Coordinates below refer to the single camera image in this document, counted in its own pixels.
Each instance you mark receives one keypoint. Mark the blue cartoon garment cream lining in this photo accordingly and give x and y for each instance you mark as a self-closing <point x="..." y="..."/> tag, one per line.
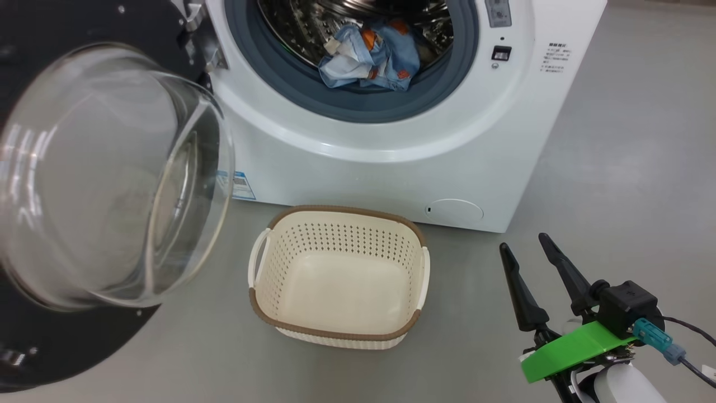
<point x="344" y="67"/>

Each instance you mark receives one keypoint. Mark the round glass washer door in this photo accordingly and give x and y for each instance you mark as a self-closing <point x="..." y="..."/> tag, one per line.
<point x="67" y="347"/>

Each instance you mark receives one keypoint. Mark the grey warning label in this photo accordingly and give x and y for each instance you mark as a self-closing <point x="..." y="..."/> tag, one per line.
<point x="498" y="12"/>

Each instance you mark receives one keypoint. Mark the steel washer drum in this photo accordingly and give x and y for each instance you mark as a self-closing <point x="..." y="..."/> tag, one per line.
<point x="296" y="28"/>

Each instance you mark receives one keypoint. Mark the white front-load washing machine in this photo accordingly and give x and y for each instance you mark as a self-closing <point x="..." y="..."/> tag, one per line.
<point x="391" y="173"/>

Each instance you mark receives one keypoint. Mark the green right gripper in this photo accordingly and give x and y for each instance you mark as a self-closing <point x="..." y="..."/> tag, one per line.
<point x="570" y="350"/>

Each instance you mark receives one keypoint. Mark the blue energy label sticker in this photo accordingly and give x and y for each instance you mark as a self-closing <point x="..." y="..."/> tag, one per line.
<point x="244" y="187"/>

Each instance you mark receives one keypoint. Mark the cream laundry basket brown rim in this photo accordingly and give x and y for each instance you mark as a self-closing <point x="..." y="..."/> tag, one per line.
<point x="335" y="336"/>

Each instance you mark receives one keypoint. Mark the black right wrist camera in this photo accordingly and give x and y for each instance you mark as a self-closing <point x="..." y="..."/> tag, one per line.
<point x="632" y="308"/>

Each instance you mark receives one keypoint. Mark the teal right camera connector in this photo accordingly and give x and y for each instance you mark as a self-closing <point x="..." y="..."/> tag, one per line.
<point x="654" y="336"/>

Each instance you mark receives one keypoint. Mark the blue cartoon print garment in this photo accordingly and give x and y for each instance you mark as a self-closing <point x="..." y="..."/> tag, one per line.
<point x="400" y="61"/>

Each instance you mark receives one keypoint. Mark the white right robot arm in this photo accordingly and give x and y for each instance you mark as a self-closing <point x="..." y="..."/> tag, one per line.
<point x="626" y="386"/>

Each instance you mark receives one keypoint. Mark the small black text sticker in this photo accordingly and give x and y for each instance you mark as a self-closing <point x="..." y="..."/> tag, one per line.
<point x="555" y="57"/>

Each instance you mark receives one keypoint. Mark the round white filter cover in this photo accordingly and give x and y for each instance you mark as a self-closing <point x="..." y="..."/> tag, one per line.
<point x="454" y="212"/>

